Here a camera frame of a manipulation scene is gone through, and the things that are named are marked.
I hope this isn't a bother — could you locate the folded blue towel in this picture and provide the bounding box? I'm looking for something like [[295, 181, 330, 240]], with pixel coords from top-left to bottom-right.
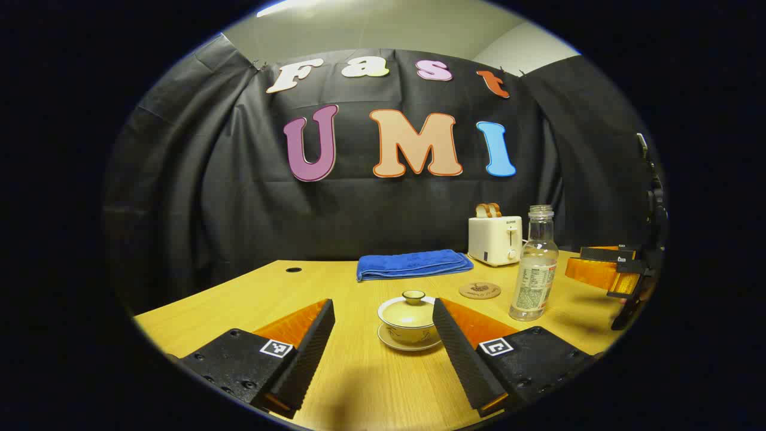
[[357, 249, 475, 283]]

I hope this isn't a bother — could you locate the round brown coaster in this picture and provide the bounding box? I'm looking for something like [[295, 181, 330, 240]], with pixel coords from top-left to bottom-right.
[[459, 282, 501, 300]]

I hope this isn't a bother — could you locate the cream teacup lid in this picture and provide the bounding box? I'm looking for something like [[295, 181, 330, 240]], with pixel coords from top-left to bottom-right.
[[378, 290, 436, 329]]

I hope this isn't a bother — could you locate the white toaster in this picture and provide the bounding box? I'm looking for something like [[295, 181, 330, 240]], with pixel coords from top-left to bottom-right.
[[467, 215, 523, 268]]

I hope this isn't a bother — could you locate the clear water bottle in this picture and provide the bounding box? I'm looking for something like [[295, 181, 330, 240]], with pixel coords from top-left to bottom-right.
[[509, 205, 559, 322]]

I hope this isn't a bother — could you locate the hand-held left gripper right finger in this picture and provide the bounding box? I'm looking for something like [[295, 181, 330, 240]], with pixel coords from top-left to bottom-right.
[[432, 298, 596, 418]]

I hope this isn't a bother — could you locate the cream teacup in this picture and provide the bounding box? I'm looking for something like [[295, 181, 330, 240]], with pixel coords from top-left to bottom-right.
[[379, 312, 436, 345]]

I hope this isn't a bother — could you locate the cream saucer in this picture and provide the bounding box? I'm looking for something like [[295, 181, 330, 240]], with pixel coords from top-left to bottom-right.
[[377, 323, 443, 352]]

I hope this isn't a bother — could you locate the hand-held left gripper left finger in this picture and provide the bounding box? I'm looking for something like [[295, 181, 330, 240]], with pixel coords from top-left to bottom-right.
[[178, 298, 336, 420]]

